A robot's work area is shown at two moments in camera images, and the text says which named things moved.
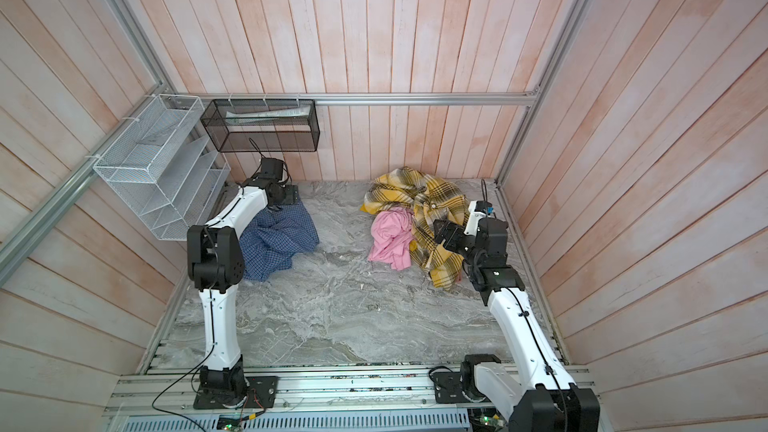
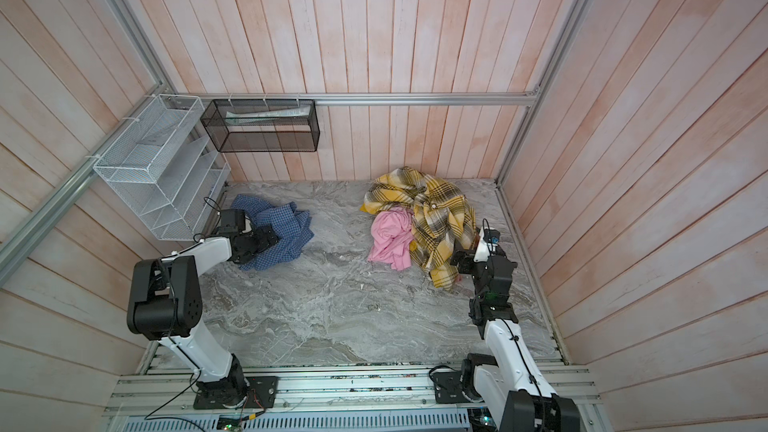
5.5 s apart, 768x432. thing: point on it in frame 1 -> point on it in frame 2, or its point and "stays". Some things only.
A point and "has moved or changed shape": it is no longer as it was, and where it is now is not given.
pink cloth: (391, 234) stays
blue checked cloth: (269, 242) has moved or changed shape
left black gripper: (291, 195) -> (264, 242)
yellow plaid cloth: (429, 199) stays
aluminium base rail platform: (310, 399) stays
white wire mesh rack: (167, 167) stays
